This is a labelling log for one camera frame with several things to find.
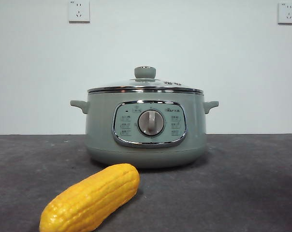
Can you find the glass lid with green knob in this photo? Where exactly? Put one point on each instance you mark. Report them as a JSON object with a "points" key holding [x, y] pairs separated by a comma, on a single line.
{"points": [[145, 72]]}

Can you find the yellow corn cob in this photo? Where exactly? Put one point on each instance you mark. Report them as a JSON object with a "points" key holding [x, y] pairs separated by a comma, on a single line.
{"points": [[92, 193]]}

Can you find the pale green electric pot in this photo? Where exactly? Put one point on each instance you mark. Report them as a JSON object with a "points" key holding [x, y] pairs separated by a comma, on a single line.
{"points": [[100, 135]]}

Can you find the white wall socket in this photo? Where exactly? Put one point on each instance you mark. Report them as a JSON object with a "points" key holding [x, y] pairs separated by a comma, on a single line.
{"points": [[286, 13], [79, 10]]}

